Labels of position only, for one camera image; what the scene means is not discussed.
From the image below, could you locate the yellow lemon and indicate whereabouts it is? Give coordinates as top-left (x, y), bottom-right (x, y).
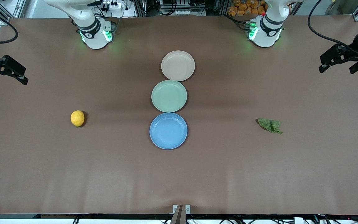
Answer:
top-left (71, 110), bottom-right (85, 128)

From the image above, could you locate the green lettuce leaf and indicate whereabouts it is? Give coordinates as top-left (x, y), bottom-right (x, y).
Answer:
top-left (256, 118), bottom-right (283, 135)

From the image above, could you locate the pile of orange objects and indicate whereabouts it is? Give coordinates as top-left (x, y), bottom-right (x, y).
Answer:
top-left (228, 0), bottom-right (269, 16)

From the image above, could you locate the white power strip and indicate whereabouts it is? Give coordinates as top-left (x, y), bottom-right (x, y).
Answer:
top-left (102, 0), bottom-right (123, 10)

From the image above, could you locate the beige plate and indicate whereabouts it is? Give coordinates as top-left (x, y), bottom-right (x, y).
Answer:
top-left (161, 50), bottom-right (195, 82)

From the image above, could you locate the green plate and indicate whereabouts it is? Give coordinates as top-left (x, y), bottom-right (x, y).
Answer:
top-left (151, 80), bottom-right (188, 113)

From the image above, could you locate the blue plate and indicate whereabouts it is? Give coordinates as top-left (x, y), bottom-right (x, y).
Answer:
top-left (149, 113), bottom-right (188, 150)

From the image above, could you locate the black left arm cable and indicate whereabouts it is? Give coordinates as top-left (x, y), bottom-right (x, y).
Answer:
top-left (307, 0), bottom-right (358, 52)

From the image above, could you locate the silver metal bracket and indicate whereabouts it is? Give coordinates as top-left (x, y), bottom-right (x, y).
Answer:
top-left (173, 204), bottom-right (191, 214)

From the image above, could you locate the brown post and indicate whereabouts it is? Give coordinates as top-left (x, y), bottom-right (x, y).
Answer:
top-left (170, 204), bottom-right (186, 224)

